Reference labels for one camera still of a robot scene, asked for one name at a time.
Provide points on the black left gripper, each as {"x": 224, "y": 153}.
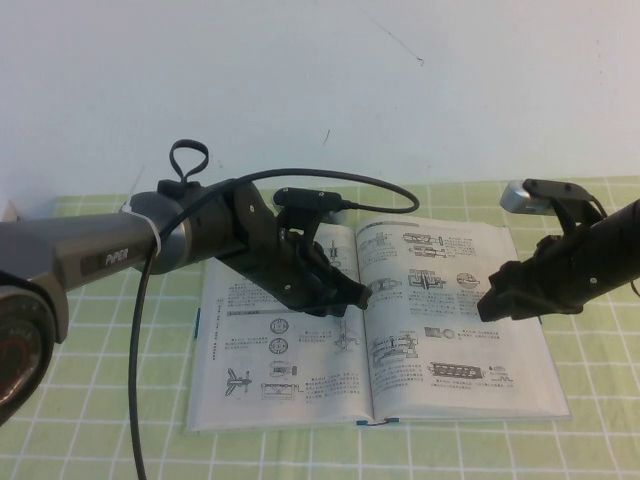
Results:
{"x": 260, "y": 260}

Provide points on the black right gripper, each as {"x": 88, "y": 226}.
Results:
{"x": 545, "y": 280}

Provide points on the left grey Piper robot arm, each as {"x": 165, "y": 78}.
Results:
{"x": 100, "y": 250}

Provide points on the technical book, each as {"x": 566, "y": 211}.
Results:
{"x": 440, "y": 380}

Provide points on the white zip tie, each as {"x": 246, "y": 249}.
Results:
{"x": 150, "y": 222}

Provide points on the right black Piper robot arm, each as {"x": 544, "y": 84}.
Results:
{"x": 617, "y": 250}

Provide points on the green checked tablecloth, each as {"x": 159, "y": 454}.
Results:
{"x": 90, "y": 430}

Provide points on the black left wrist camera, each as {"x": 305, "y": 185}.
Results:
{"x": 305, "y": 196}

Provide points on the beige board panel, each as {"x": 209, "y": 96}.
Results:
{"x": 13, "y": 212}

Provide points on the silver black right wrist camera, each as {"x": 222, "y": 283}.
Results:
{"x": 520, "y": 200}

